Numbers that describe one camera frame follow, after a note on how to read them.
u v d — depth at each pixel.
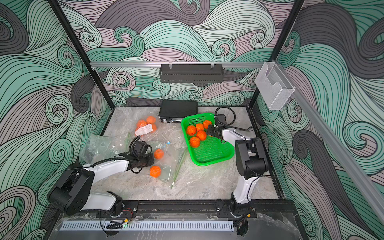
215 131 0.76
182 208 0.74
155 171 0.81
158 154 0.88
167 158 0.92
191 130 0.98
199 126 1.00
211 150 0.96
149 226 0.70
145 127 0.97
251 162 0.49
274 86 0.76
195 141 0.92
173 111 1.10
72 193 0.42
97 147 0.95
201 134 0.95
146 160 0.80
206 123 1.03
